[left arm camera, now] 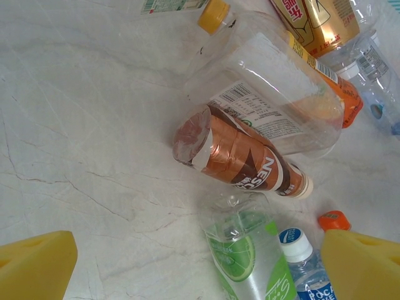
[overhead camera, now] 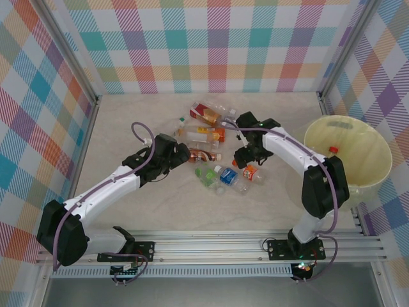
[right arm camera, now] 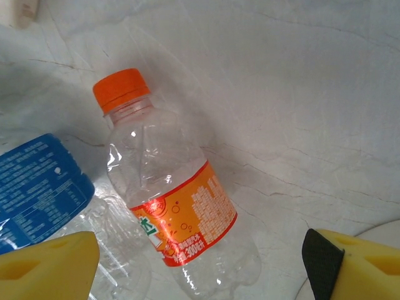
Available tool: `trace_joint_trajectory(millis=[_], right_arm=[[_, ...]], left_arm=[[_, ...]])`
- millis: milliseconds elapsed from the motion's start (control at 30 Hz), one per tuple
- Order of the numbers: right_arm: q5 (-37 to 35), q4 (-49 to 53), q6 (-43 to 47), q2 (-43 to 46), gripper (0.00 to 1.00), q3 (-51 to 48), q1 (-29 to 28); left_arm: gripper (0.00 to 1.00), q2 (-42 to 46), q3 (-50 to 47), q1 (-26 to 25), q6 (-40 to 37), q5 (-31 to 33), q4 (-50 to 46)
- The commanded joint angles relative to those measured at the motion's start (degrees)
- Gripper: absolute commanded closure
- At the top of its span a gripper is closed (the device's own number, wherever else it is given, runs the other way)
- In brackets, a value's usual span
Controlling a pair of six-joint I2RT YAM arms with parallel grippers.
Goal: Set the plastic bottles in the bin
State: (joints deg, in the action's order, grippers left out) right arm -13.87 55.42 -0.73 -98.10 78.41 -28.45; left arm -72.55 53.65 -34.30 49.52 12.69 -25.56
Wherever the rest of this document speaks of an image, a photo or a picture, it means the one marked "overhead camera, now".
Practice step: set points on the orange label bottle orange cap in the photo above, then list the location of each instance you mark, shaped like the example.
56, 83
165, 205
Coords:
250, 172

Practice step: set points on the clear unlabelled plastic bottle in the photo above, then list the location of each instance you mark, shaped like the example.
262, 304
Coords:
201, 145

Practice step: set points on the blue label bottle white cap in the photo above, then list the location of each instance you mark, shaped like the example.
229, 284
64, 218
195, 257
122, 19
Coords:
228, 176

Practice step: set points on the copper label bottle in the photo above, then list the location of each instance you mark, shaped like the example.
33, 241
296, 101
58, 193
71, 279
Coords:
204, 156

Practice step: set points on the clear bottle white cap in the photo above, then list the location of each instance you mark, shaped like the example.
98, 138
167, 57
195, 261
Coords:
232, 112

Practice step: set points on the small clear bottle green cap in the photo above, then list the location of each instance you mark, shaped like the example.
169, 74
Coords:
182, 120

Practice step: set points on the orange yellow label bottle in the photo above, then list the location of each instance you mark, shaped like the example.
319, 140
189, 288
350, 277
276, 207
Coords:
219, 134

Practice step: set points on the green label bottle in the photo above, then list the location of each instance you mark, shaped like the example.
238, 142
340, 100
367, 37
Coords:
211, 176

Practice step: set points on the red label plastic bottle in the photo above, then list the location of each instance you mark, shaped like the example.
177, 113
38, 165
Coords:
198, 112

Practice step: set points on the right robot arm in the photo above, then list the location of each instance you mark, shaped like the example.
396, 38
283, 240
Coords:
322, 188

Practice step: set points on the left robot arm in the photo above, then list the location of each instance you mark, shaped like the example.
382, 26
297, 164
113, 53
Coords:
102, 192

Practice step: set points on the pale yellow plastic bin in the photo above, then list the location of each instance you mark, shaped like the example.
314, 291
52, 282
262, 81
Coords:
361, 160

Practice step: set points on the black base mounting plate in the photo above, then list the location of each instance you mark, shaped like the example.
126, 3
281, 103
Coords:
278, 249
145, 251

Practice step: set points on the small circuit board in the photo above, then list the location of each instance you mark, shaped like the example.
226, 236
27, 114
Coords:
303, 268
123, 270

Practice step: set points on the grey metal lower panel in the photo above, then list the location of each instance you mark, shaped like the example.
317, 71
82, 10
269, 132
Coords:
207, 292

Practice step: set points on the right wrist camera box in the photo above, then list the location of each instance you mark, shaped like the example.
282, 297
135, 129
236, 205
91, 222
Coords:
243, 141

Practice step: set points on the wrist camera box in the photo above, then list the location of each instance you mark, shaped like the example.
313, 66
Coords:
243, 141
147, 140

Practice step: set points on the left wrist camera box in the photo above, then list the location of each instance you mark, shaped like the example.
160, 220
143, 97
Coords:
147, 140

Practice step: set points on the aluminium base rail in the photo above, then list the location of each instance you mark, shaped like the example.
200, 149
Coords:
207, 246

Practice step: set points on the aluminium corner post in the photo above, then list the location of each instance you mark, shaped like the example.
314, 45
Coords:
346, 48
68, 54

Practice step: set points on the aluminium frame leg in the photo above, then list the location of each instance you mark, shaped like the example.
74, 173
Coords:
38, 288
381, 284

